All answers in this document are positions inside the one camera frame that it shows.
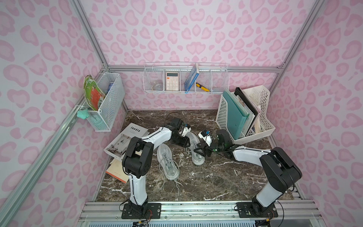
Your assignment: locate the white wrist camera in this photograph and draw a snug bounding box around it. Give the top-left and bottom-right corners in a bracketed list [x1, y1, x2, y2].
[180, 126, 191, 137]
[198, 130, 213, 146]

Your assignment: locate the white plastic file organizer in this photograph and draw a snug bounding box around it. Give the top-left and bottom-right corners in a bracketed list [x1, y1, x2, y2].
[216, 85, 275, 144]

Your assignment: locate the blue book in shelf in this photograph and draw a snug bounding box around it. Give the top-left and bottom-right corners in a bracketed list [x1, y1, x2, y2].
[184, 63, 199, 93]

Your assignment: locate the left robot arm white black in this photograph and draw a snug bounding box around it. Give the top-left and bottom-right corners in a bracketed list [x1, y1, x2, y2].
[123, 118, 191, 207]

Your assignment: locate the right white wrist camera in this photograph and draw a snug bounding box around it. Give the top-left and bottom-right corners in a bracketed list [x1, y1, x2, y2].
[198, 130, 213, 146]

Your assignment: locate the white wire wall shelf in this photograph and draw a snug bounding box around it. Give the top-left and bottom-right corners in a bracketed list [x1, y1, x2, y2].
[143, 61, 229, 94]

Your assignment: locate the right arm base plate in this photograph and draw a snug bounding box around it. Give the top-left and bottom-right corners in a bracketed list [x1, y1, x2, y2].
[234, 201, 278, 218]

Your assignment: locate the white hardcover book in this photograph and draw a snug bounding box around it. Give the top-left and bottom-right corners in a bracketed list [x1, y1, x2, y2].
[104, 123, 149, 161]

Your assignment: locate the mint green hook clip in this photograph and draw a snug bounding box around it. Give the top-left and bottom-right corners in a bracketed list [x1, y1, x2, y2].
[77, 109, 90, 120]

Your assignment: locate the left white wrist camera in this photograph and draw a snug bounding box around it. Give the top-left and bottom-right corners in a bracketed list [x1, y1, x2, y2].
[180, 126, 191, 137]

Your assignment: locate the yellow black utility knife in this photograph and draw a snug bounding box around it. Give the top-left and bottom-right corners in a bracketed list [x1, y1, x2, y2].
[196, 83, 210, 92]

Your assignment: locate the black clipboard folder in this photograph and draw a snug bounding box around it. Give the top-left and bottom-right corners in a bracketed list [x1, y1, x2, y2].
[234, 88, 261, 137]

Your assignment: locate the white pink calculator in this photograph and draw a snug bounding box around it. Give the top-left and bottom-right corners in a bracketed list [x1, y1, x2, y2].
[165, 72, 180, 91]

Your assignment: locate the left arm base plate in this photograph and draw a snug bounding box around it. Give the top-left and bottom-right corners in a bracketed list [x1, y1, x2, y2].
[119, 203, 162, 219]

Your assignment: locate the teal folder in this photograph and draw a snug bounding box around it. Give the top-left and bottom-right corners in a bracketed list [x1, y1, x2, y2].
[223, 90, 250, 140]

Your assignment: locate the white wire side basket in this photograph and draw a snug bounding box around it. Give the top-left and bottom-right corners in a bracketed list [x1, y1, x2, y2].
[86, 72, 125, 132]

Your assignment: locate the grey knit sneaker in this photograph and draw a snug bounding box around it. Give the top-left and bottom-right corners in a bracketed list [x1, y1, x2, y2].
[157, 144, 180, 181]
[185, 131, 206, 166]

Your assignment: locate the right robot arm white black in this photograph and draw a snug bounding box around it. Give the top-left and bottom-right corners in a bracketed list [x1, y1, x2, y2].
[194, 130, 303, 211]

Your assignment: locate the green red snack bag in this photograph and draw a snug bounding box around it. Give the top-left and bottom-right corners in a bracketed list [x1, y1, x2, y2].
[83, 75, 106, 111]

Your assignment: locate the clear glass bowl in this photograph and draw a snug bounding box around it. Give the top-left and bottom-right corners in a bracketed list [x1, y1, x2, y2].
[152, 81, 164, 91]

